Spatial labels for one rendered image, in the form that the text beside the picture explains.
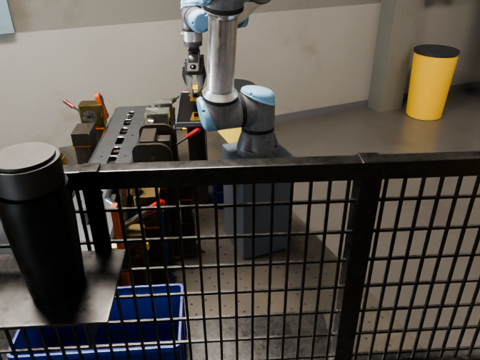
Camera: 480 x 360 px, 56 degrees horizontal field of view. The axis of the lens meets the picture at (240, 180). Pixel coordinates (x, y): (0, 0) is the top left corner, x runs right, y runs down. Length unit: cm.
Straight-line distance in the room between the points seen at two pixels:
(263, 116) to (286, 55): 310
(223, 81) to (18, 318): 101
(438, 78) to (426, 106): 30
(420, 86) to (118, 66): 296
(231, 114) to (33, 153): 103
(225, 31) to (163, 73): 285
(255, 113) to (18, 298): 107
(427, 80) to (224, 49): 378
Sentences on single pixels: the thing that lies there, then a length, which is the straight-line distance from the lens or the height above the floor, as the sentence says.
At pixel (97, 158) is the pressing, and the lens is 189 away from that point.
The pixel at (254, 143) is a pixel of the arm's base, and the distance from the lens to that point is 155.
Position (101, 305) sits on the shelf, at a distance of 57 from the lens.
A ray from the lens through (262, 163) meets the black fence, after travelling 57.
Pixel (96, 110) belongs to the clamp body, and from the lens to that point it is 230.
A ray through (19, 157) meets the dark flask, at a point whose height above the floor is 161.
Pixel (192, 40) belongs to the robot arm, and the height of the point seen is 143.
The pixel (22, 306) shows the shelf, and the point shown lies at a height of 143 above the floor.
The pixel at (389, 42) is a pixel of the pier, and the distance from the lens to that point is 501.
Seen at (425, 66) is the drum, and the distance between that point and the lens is 496.
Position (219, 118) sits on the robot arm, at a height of 127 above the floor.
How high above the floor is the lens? 181
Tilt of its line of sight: 30 degrees down
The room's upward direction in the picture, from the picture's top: straight up
